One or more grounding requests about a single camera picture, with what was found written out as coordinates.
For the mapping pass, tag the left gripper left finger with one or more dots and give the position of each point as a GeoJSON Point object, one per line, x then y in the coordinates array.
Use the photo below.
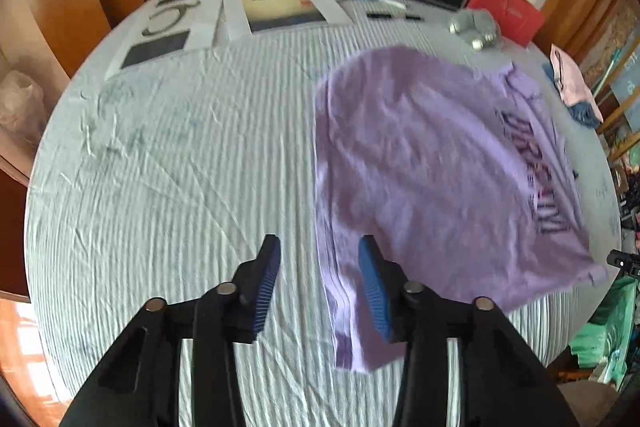
{"type": "Point", "coordinates": [136, 383]}

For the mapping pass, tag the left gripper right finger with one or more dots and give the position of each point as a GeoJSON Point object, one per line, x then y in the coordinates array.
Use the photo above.
{"type": "Point", "coordinates": [465, 364]}

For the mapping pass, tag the purple printed t-shirt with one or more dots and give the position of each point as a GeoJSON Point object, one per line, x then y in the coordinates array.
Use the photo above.
{"type": "Point", "coordinates": [460, 176]}

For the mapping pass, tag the pink and blue clothes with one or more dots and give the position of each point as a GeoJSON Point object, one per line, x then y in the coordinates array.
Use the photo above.
{"type": "Point", "coordinates": [567, 80]}

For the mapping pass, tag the striped white bed sheet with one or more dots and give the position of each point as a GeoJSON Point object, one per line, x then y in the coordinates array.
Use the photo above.
{"type": "Point", "coordinates": [161, 180]}

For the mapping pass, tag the grey plush bunny toy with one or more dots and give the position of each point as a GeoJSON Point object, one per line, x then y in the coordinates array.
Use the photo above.
{"type": "Point", "coordinates": [477, 28]}

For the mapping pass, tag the red paper bag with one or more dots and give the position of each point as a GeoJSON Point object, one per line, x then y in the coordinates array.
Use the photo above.
{"type": "Point", "coordinates": [518, 20]}

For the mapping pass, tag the small white hook poster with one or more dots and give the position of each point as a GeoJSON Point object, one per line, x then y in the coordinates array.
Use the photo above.
{"type": "Point", "coordinates": [167, 27]}

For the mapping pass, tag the black pen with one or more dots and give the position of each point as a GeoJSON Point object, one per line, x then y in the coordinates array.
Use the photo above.
{"type": "Point", "coordinates": [390, 16]}

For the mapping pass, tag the large poster with yellow centre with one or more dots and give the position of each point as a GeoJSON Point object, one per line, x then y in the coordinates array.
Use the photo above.
{"type": "Point", "coordinates": [245, 18]}

